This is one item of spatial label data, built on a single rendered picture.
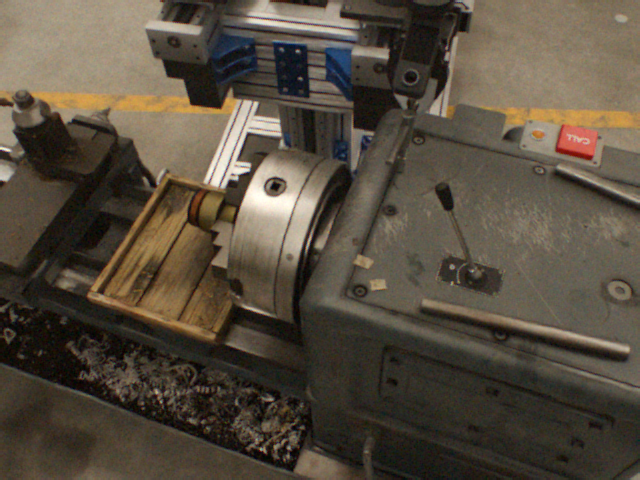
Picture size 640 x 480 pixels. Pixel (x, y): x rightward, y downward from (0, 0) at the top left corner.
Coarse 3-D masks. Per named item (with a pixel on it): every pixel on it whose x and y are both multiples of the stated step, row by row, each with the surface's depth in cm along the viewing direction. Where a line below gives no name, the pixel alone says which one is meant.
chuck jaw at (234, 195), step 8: (256, 160) 117; (256, 168) 117; (240, 176) 118; (248, 176) 118; (240, 184) 119; (248, 184) 118; (232, 192) 120; (240, 192) 119; (232, 200) 120; (240, 200) 120
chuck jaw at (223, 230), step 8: (216, 224) 119; (224, 224) 119; (232, 224) 119; (216, 232) 118; (224, 232) 118; (216, 240) 116; (224, 240) 116; (216, 248) 116; (224, 248) 115; (216, 256) 113; (224, 256) 113; (216, 264) 112; (224, 264) 112; (216, 272) 113; (224, 272) 113; (224, 280) 114; (232, 280) 111; (232, 288) 113; (240, 288) 112
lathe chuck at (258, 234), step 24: (264, 168) 109; (288, 168) 109; (312, 168) 110; (264, 192) 107; (288, 192) 106; (240, 216) 106; (264, 216) 105; (288, 216) 105; (240, 240) 106; (264, 240) 105; (240, 264) 107; (264, 264) 106; (264, 288) 108; (264, 312) 115
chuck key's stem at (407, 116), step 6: (402, 114) 97; (408, 114) 97; (414, 114) 97; (402, 120) 97; (408, 120) 97; (408, 132) 99; (408, 138) 100; (402, 144) 101; (408, 144) 101; (402, 150) 102; (402, 156) 103; (396, 162) 104; (402, 162) 104; (396, 168) 105; (402, 168) 105
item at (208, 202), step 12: (204, 192) 122; (216, 192) 122; (192, 204) 121; (204, 204) 120; (216, 204) 120; (228, 204) 121; (192, 216) 121; (204, 216) 120; (216, 216) 119; (228, 216) 120; (204, 228) 122
